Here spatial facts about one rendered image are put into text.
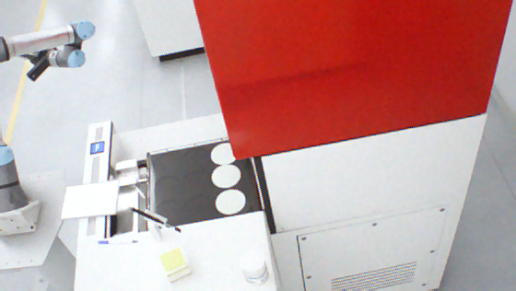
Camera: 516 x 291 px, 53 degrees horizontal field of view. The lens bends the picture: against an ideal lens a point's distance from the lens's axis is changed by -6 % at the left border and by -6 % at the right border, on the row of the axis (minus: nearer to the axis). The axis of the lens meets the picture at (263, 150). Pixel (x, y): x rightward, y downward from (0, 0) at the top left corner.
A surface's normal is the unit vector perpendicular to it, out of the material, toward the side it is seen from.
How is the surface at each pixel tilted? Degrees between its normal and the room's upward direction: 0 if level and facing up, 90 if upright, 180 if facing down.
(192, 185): 0
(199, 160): 0
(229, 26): 90
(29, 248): 0
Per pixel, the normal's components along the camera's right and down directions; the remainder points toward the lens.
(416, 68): 0.14, 0.74
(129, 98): -0.13, -0.64
